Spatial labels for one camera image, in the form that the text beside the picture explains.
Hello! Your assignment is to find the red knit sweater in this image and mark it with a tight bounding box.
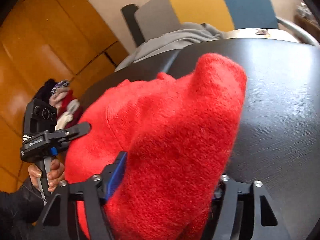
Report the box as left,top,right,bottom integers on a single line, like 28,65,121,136
65,53,247,239

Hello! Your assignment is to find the person left hand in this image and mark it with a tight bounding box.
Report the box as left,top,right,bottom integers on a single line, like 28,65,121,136
28,159,65,192

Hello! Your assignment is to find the grey garment on sofa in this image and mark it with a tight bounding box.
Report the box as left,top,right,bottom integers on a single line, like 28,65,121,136
115,22,225,72

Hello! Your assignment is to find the white printed cushion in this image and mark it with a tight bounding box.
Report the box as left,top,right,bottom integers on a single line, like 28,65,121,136
222,28,299,43

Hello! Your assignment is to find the grey yellow blue sofa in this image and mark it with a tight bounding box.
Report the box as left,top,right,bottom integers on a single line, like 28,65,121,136
120,0,320,48

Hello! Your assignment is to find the wooden desk with clutter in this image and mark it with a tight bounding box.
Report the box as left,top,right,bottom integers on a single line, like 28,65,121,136
294,2,320,38

